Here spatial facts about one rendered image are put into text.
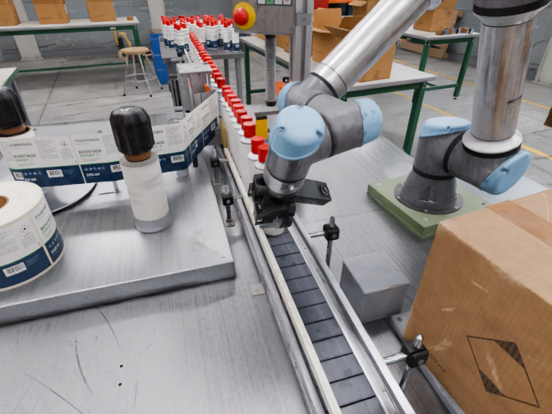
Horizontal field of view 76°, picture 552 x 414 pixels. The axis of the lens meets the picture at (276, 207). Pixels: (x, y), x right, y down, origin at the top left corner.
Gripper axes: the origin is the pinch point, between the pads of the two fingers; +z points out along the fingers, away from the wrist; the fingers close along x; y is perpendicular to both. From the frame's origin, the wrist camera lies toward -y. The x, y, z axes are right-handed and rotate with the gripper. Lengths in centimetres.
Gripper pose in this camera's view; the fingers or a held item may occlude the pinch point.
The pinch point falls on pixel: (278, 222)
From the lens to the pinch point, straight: 82.3
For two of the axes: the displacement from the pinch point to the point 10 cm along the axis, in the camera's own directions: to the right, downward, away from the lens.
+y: -9.6, 1.6, -2.3
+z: -1.4, 4.5, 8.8
